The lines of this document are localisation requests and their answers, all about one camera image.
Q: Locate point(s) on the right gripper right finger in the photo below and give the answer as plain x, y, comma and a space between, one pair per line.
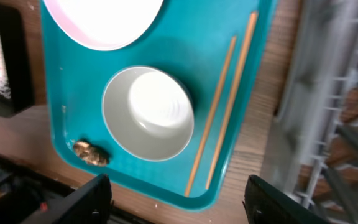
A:
264, 203

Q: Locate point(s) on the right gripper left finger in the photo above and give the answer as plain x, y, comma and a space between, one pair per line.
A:
91, 203

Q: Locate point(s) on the grey bowl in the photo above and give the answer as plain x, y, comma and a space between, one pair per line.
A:
148, 113

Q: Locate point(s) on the brown food scrap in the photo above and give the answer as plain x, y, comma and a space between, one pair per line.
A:
92, 155

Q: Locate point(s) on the grey dish rack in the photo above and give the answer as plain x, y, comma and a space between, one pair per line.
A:
312, 148

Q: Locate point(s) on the teal plastic tray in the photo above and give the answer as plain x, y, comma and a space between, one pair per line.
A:
188, 40

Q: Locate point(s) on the left wooden chopstick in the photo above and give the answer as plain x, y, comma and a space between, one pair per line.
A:
211, 114

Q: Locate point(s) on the wooden chopstick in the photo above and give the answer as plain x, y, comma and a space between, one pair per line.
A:
211, 114
233, 92

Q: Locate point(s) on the large pink plate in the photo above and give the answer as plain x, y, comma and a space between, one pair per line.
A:
103, 24

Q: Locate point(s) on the right wooden chopstick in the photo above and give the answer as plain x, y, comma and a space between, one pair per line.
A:
233, 92

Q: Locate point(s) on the black tray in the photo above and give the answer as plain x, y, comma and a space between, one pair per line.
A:
17, 63

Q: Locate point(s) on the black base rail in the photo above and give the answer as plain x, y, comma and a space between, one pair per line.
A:
24, 192

